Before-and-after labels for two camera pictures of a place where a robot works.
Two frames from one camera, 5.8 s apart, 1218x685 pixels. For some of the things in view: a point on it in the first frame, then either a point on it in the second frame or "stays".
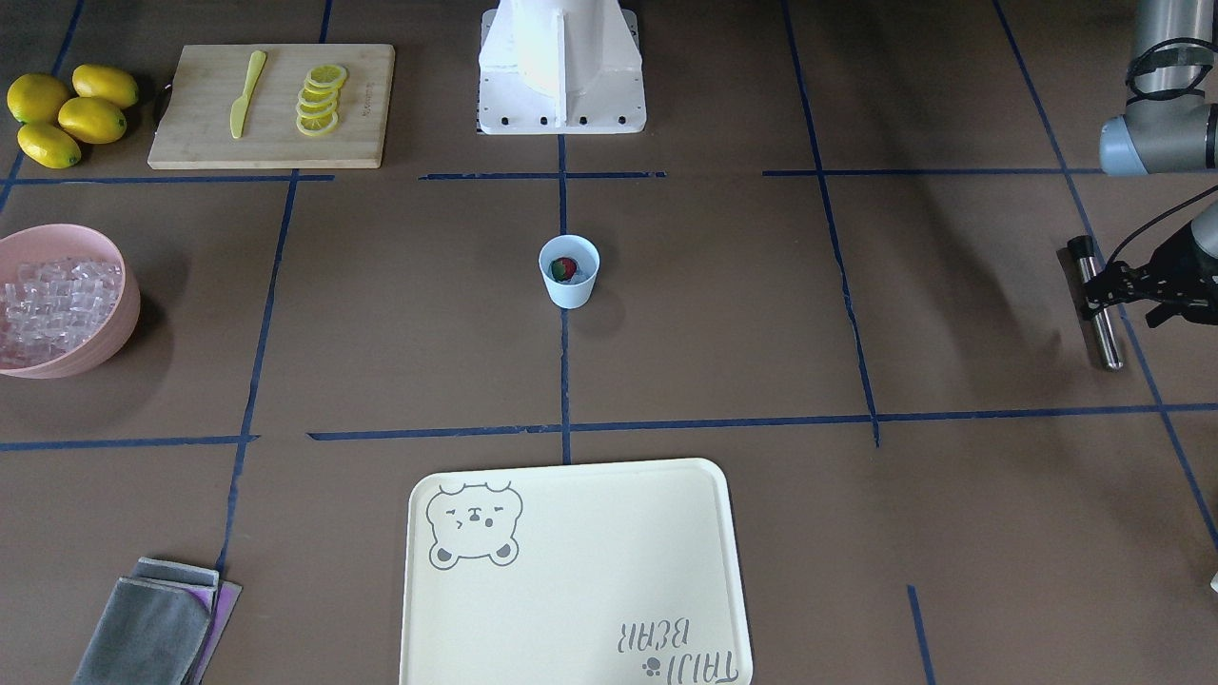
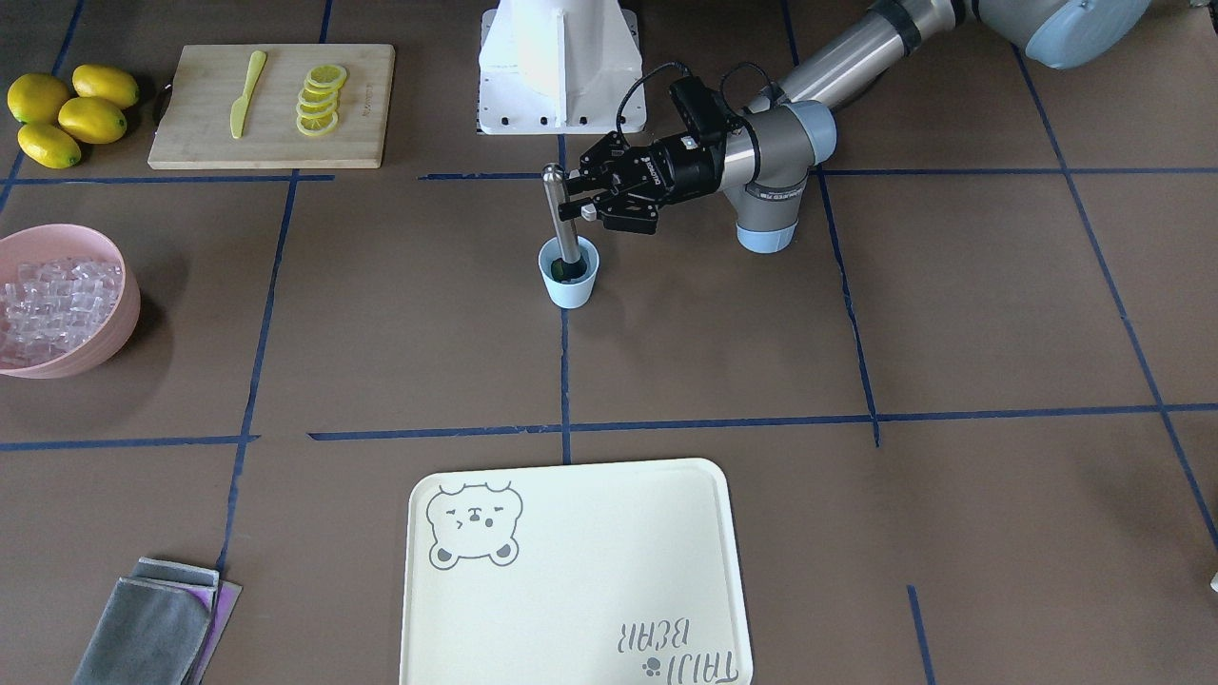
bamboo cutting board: [272, 107] stays
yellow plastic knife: [256, 64] stays
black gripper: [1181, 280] -> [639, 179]
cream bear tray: [591, 574] stays
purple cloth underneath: [225, 598] stays
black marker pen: [1082, 246] -> [571, 267]
